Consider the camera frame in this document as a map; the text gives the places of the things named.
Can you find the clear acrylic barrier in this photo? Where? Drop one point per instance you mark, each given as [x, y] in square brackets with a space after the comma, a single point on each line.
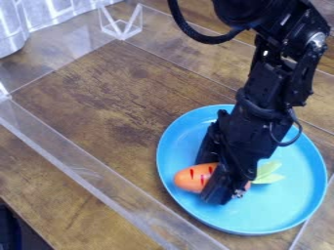
[171, 231]
[56, 45]

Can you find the blue plastic plate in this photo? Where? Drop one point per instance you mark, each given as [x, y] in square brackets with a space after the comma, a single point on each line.
[270, 208]

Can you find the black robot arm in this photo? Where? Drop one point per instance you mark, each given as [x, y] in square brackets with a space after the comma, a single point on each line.
[290, 42]

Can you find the clear acrylic back barrier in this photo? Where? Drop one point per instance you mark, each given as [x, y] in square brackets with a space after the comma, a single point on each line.
[56, 45]

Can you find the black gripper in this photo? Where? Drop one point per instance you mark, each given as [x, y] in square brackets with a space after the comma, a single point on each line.
[239, 138]

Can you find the clear acrylic corner bracket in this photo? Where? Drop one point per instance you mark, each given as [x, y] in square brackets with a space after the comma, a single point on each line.
[121, 29]

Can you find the clear acrylic front barrier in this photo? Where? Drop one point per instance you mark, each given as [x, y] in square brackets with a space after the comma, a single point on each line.
[171, 231]

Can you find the orange toy carrot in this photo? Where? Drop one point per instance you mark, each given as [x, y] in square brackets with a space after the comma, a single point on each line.
[194, 177]

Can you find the white checkered curtain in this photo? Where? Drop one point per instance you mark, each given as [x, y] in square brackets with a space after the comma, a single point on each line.
[26, 16]

